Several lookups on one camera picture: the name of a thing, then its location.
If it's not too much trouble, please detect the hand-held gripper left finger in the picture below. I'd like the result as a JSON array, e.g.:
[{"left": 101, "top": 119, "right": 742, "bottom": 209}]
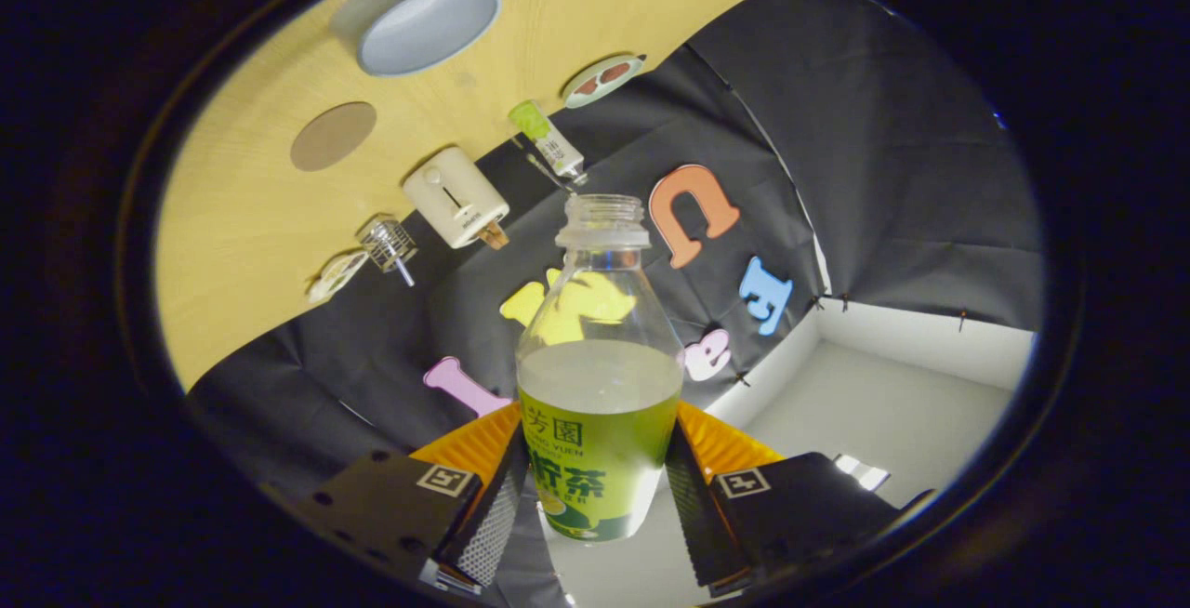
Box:
[{"left": 279, "top": 401, "right": 531, "bottom": 595}]

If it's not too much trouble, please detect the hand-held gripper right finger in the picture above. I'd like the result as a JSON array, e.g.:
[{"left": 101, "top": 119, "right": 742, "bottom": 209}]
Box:
[{"left": 665, "top": 401, "right": 935, "bottom": 600}]

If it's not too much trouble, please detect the green label juice bottle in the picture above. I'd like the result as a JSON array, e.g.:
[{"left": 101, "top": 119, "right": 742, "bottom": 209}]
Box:
[{"left": 516, "top": 194, "right": 686, "bottom": 543}]

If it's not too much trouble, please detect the brown round coaster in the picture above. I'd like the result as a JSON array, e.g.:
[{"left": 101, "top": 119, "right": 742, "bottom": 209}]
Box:
[{"left": 289, "top": 101, "right": 378, "bottom": 173}]

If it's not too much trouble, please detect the white cup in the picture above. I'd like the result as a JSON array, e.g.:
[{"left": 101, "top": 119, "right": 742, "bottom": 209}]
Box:
[{"left": 332, "top": 0, "right": 503, "bottom": 78}]

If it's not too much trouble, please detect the small capped green drink bottle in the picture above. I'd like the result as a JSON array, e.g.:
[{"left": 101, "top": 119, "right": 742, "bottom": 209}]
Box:
[{"left": 508, "top": 99, "right": 590, "bottom": 186}]

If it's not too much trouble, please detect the white divided tray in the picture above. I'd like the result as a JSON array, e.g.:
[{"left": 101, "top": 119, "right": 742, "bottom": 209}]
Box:
[{"left": 307, "top": 250, "right": 371, "bottom": 304}]

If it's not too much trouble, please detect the white toaster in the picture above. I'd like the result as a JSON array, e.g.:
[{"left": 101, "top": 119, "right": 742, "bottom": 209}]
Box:
[{"left": 402, "top": 146, "right": 511, "bottom": 250}]

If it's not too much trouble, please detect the wooden table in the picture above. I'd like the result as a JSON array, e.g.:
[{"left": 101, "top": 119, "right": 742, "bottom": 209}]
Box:
[{"left": 153, "top": 0, "right": 819, "bottom": 393}]

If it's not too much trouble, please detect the round pale green plate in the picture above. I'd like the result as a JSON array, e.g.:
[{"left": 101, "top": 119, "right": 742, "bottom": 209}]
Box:
[{"left": 562, "top": 53, "right": 648, "bottom": 111}]

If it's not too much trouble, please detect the wire mesh holder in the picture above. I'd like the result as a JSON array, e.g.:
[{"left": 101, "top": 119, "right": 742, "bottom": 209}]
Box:
[{"left": 361, "top": 218, "right": 417, "bottom": 274}]

